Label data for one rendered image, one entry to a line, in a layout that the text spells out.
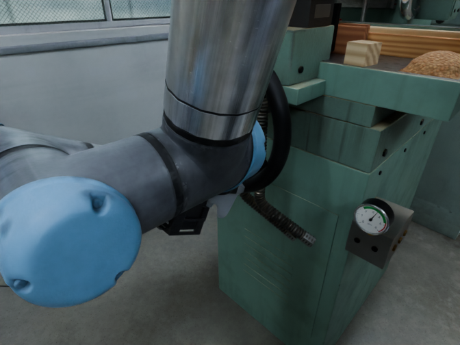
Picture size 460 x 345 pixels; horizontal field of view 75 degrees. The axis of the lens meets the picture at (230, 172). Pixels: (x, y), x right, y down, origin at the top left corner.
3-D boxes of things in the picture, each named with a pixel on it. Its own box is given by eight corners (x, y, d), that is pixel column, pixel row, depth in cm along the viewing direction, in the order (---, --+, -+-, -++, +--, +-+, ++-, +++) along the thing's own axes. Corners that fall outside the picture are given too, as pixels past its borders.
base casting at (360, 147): (213, 118, 85) (211, 85, 80) (319, 82, 120) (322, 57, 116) (372, 175, 58) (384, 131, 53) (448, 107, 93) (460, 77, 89)
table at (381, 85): (165, 72, 77) (162, 46, 74) (246, 57, 95) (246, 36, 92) (432, 142, 40) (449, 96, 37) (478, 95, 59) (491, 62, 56)
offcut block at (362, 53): (343, 64, 55) (347, 41, 53) (357, 61, 57) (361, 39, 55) (363, 67, 52) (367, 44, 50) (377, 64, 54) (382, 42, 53)
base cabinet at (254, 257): (216, 287, 121) (211, 118, 85) (298, 221, 156) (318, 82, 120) (316, 373, 93) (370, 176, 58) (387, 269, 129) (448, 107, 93)
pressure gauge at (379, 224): (348, 233, 59) (356, 198, 54) (356, 224, 61) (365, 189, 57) (380, 249, 55) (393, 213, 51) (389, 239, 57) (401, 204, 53)
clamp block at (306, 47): (229, 74, 61) (229, 24, 57) (270, 64, 70) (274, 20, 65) (290, 87, 52) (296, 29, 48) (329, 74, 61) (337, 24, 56)
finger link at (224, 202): (233, 213, 51) (192, 212, 44) (244, 181, 50) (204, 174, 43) (246, 222, 48) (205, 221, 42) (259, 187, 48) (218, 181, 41)
